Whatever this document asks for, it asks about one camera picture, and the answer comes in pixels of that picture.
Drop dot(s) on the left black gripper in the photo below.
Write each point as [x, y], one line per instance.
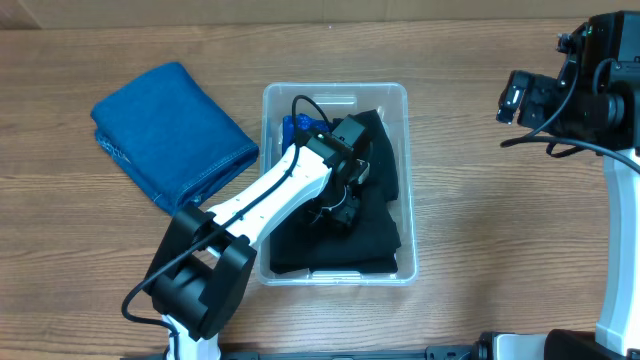
[344, 217]

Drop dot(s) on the black cloth long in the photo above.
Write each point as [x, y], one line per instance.
[383, 178]

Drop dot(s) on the blue sequin cloth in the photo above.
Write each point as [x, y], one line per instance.
[304, 123]

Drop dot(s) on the blue terry towel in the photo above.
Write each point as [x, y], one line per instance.
[176, 144]

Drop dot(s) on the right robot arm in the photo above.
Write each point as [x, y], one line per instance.
[593, 104]

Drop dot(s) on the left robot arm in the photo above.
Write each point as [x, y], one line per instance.
[200, 271]

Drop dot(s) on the clear plastic container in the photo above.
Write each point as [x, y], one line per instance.
[390, 100]

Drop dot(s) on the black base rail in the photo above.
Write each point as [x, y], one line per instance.
[440, 352]

